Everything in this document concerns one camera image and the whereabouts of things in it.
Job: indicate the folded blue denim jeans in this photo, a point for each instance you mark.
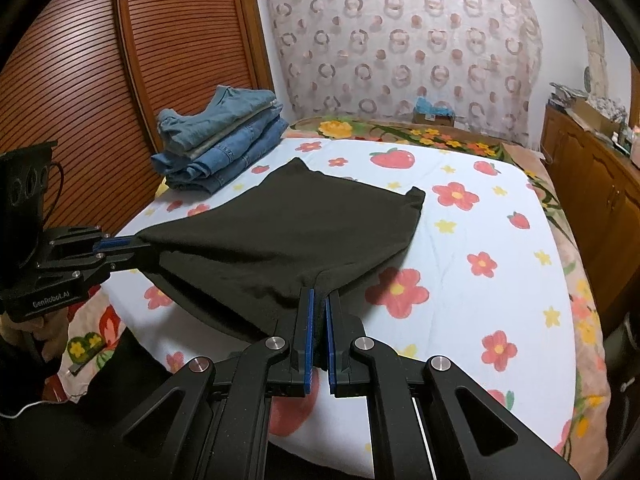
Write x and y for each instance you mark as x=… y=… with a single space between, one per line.
x=235 y=160

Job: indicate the wooden cabinet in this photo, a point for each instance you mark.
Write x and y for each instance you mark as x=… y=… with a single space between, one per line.
x=595 y=195

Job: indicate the open cardboard box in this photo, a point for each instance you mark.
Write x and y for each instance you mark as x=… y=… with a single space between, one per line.
x=592 y=115

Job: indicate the black pants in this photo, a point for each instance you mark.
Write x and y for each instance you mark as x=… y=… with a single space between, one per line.
x=280 y=240

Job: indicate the cardboard box with blue cloth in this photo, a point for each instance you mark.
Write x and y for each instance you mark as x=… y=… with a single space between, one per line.
x=432 y=112

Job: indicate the beige patterned drape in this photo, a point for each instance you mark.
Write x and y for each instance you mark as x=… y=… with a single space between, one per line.
x=595 y=50

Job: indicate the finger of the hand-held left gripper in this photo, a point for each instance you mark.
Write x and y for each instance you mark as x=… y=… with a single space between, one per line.
x=117 y=244
x=130 y=260

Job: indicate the orange floral bed cover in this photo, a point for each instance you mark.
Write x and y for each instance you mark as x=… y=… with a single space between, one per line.
x=580 y=310

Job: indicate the grey oval object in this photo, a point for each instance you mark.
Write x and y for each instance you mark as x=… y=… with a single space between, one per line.
x=587 y=77

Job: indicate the wooden louvered wardrobe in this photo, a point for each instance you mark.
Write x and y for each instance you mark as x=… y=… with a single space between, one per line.
x=125 y=85

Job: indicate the folded grey-blue jeans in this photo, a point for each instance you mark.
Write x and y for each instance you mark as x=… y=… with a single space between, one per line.
x=215 y=115

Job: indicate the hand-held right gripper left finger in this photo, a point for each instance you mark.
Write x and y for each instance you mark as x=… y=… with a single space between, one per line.
x=310 y=330

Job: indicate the white flower-print sheet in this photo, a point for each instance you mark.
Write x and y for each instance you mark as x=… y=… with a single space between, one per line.
x=475 y=240

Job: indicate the patterned cloth pile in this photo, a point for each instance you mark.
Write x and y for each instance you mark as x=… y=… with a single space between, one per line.
x=607 y=105

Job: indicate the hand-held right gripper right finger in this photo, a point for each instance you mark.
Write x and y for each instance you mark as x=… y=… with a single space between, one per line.
x=331 y=330

